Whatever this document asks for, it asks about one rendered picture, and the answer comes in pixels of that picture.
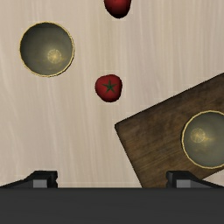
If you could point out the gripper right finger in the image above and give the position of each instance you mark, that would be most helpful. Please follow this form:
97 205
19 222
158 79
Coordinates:
180 178

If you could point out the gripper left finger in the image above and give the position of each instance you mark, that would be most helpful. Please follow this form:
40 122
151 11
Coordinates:
43 178

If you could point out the grey porcelain bowl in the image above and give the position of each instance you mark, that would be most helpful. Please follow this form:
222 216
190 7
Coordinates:
46 49
205 140

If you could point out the brown wooden cutting board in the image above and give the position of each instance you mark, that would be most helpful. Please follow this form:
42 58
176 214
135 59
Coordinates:
151 140

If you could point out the red tomato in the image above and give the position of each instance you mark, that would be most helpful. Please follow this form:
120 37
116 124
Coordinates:
109 87
117 7

